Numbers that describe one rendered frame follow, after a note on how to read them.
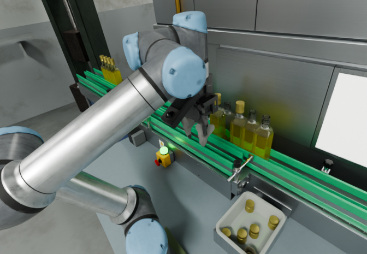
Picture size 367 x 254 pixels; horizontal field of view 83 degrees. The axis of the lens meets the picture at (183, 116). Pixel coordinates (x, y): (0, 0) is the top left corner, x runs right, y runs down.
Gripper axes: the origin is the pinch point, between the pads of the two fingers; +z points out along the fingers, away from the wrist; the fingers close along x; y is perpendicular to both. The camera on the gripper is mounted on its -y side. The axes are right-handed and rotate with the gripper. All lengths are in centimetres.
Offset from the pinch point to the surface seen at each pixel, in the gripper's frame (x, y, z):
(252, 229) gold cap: -18.6, 6.9, 36.7
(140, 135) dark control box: 61, 10, 36
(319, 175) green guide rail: -28.8, 33.4, 22.8
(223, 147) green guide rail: 7.0, 23.6, 23.3
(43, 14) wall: 342, 44, -21
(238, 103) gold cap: 3.7, 29.1, 1.9
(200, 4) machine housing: 36, 45, -32
